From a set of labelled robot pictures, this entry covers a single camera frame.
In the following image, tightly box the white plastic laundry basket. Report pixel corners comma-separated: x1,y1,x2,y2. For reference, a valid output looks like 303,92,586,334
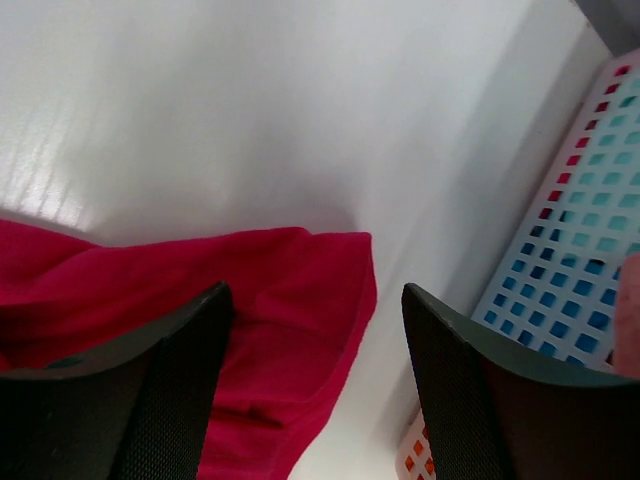
396,52,639,479

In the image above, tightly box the crimson red t shirt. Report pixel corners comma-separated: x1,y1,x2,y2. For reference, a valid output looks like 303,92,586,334
1,220,377,479

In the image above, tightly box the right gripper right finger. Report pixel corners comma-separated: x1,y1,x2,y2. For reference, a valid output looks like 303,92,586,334
401,283,639,479

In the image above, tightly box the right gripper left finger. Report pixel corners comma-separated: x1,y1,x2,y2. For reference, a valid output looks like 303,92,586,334
1,283,233,479

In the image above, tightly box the salmon pink t shirt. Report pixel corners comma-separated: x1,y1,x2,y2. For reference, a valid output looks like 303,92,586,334
613,253,640,379

